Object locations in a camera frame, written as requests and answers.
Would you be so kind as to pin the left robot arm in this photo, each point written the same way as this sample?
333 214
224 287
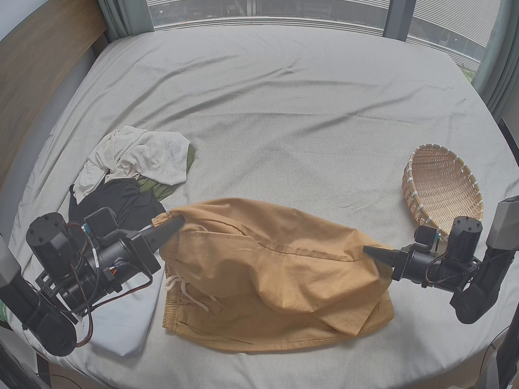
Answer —
48 237

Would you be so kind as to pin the white garment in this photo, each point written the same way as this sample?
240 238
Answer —
154 152

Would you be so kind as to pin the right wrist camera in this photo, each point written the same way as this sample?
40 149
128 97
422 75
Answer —
425 237

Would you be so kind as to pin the black garment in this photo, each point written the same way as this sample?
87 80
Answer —
121 201

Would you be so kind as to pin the window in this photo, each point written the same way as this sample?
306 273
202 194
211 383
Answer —
399 6

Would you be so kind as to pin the tan shorts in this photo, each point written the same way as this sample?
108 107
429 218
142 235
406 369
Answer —
263 278

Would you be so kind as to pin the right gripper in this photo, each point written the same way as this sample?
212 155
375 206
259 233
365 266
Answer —
413 268

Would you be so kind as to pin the round woven basket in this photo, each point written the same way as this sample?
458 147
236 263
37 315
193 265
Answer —
442 189

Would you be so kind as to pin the green garment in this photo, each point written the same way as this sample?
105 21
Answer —
160 191

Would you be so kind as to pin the blue-green curtain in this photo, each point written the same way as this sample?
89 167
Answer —
502 55
121 6

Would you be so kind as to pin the bed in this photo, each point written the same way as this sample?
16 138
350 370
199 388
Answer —
284 116

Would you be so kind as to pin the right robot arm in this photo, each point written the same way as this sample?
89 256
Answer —
482 286

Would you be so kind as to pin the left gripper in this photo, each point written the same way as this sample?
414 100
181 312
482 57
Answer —
133 257

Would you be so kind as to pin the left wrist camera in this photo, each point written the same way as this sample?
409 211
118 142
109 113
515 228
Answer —
100 223

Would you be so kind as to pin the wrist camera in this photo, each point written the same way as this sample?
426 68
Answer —
100 223
425 237

